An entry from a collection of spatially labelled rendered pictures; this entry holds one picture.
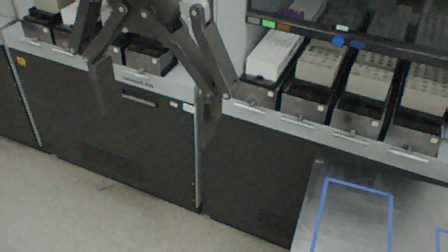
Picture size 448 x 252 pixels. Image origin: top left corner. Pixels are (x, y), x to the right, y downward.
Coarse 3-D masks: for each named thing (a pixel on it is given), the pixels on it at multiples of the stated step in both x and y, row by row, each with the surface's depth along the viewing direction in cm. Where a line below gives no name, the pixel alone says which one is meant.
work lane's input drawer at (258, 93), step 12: (300, 48) 141; (288, 72) 131; (252, 84) 125; (264, 84) 123; (276, 84) 123; (240, 96) 129; (252, 96) 127; (264, 96) 125; (276, 96) 123; (252, 108) 124
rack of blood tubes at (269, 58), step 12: (276, 36) 137; (288, 36) 137; (300, 36) 138; (264, 48) 131; (276, 48) 130; (288, 48) 130; (252, 60) 124; (264, 60) 125; (276, 60) 125; (288, 60) 132; (252, 72) 126; (264, 72) 124; (276, 72) 123
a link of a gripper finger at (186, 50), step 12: (144, 12) 38; (156, 24) 39; (180, 24) 41; (168, 36) 39; (180, 36) 41; (180, 48) 40; (192, 48) 41; (180, 60) 41; (192, 60) 41; (204, 60) 42; (192, 72) 41; (204, 72) 42; (204, 84) 42; (216, 96) 42
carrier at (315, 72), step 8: (296, 64) 123; (304, 64) 121; (312, 64) 121; (320, 64) 121; (296, 72) 124; (304, 72) 123; (312, 72) 122; (320, 72) 121; (328, 72) 120; (312, 80) 123; (320, 80) 122; (328, 80) 121
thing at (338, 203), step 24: (312, 168) 97; (336, 168) 97; (360, 168) 97; (312, 192) 91; (336, 192) 91; (360, 192) 91; (384, 192) 91; (408, 192) 92; (432, 192) 92; (312, 216) 86; (336, 216) 86; (360, 216) 86; (384, 216) 86; (408, 216) 87; (432, 216) 87; (312, 240) 81; (336, 240) 82; (360, 240) 82; (384, 240) 82; (408, 240) 82; (432, 240) 82
